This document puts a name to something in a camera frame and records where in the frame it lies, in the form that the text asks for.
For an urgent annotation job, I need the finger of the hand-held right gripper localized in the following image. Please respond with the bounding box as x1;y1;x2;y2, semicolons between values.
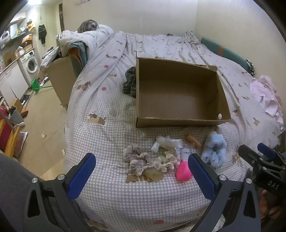
257;143;282;162
238;145;268;170

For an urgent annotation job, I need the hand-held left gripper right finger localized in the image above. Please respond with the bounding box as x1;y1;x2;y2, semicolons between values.
188;153;261;232

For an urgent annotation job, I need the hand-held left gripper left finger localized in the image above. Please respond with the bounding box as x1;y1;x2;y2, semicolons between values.
23;153;96;232

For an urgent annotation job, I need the pink rubber toy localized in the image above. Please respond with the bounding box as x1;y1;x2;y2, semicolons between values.
176;161;193;182

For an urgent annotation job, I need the clear plastic packet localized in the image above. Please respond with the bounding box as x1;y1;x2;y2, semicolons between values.
178;147;196;160

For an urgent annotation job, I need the blue fluffy cloth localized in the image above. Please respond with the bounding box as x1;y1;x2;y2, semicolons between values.
201;131;228;168

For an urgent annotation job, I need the cream scrunchie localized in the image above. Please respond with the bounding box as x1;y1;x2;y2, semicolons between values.
154;151;180;172

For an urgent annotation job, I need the white plastic wrapper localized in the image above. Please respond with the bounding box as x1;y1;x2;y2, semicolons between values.
151;135;183;153

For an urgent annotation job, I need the beige scrunchie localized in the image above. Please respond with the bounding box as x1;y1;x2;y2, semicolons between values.
123;144;155;176

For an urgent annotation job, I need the cardboard box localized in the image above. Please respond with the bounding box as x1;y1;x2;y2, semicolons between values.
136;57;232;128

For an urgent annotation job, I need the person's right hand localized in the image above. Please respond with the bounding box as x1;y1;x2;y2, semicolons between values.
260;190;286;223

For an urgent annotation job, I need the orange brown tube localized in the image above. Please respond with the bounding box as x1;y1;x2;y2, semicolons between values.
185;134;202;148

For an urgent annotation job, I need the checked printed bedspread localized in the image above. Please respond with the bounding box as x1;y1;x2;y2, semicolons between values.
64;31;282;232

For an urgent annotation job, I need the pink cloth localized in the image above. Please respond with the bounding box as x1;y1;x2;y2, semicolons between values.
250;75;285;132

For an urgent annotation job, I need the grey bucket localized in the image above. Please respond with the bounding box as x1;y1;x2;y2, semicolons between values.
9;109;24;125

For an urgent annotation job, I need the brown bedside cabinet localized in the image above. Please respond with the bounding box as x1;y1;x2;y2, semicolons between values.
46;56;78;110

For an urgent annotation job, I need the green dustpan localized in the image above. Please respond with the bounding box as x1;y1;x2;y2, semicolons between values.
30;78;53;93

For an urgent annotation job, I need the teal bolster pillow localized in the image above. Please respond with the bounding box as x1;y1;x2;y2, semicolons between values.
201;37;254;73

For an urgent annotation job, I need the dark striped cloth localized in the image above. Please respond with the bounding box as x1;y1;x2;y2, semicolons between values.
122;66;137;99

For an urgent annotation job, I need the white kitchen cabinet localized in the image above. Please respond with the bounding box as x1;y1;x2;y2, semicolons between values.
0;60;30;106

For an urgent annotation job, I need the white washing machine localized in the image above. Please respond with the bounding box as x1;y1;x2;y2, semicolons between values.
18;50;41;83

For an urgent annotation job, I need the white printed duvet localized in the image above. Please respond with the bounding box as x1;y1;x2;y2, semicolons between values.
40;24;115;74

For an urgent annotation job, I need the dark hanging garment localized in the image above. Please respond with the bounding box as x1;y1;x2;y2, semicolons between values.
38;24;47;44

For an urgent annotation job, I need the grey striped pillow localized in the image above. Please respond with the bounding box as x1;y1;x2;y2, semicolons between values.
77;20;100;33

